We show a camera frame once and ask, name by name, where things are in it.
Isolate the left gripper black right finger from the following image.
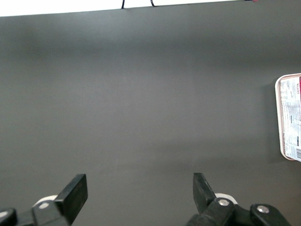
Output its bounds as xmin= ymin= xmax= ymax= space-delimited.
xmin=187 ymin=172 xmax=292 ymax=226

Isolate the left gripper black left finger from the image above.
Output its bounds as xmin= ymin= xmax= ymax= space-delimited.
xmin=32 ymin=173 xmax=88 ymax=226

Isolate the cream rounded tray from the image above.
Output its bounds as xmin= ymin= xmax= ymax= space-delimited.
xmin=274 ymin=73 xmax=301 ymax=161

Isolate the printed white package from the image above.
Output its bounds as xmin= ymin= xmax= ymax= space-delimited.
xmin=279 ymin=76 xmax=301 ymax=163

